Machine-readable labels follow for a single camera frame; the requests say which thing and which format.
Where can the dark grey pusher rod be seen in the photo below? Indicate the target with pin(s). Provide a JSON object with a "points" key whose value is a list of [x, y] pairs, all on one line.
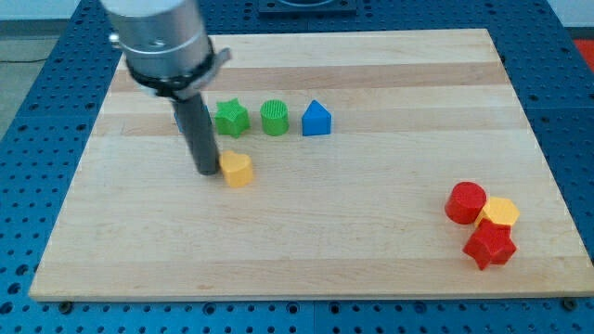
{"points": [[195, 123]]}

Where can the yellow heart block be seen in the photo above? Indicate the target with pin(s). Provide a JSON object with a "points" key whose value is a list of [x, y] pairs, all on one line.
{"points": [[236, 168]]}

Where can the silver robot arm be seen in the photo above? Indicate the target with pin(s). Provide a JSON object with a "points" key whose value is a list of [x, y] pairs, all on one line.
{"points": [[169, 53]]}

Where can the green star block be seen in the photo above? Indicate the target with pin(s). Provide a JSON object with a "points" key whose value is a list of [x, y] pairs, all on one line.
{"points": [[231, 118]]}

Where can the green cylinder block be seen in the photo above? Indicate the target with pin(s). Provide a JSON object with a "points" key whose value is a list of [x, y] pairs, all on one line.
{"points": [[275, 117]]}

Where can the blue pentagon house block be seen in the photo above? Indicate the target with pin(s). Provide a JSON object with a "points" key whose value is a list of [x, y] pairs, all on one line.
{"points": [[316, 120]]}

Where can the wooden board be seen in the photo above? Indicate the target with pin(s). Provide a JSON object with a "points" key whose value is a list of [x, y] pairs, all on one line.
{"points": [[356, 214]]}

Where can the red cylinder block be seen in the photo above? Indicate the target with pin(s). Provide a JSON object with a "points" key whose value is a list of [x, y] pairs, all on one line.
{"points": [[465, 202]]}

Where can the yellow hexagon block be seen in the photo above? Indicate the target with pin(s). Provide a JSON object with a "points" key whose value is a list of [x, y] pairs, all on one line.
{"points": [[500, 211]]}

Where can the red star block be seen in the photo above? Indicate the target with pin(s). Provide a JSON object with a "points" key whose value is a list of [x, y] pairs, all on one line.
{"points": [[490, 243]]}

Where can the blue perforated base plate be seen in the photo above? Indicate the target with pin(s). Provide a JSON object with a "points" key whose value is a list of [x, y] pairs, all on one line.
{"points": [[41, 149]]}

